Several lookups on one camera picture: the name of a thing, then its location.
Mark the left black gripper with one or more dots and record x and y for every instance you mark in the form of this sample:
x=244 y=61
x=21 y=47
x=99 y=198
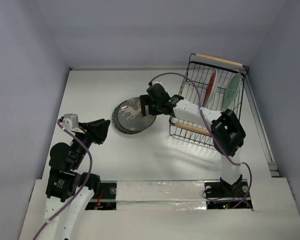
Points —
x=99 y=130

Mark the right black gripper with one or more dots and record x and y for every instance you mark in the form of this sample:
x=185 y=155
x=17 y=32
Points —
x=145 y=105

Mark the grey deer snowflake plate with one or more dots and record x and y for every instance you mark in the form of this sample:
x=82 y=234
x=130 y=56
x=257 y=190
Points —
x=130 y=115

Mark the teal blue plate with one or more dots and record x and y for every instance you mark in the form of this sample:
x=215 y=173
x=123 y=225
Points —
x=115 y=121

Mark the blue white floral plate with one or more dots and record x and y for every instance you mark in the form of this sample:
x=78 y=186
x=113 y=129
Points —
x=130 y=131

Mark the red teal flower plate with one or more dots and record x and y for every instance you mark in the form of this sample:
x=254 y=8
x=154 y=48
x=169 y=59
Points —
x=210 y=91

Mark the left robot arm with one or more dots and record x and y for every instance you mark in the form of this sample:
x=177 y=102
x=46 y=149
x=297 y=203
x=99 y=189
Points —
x=71 y=183

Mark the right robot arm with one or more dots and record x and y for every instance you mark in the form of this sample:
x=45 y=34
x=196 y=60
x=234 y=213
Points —
x=223 y=126

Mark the green leaf plate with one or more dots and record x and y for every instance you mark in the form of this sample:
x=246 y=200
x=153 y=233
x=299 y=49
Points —
x=232 y=90

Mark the white front platform board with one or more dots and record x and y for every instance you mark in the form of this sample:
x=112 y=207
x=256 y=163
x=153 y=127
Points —
x=175 y=210

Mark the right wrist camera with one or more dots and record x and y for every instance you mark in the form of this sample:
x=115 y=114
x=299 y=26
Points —
x=153 y=82

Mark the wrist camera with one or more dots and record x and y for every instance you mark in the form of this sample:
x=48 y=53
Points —
x=153 y=82
x=70 y=122

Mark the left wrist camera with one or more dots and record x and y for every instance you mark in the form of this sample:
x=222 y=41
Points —
x=70 y=122

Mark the black wire dish rack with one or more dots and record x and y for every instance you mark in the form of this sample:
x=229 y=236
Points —
x=221 y=85

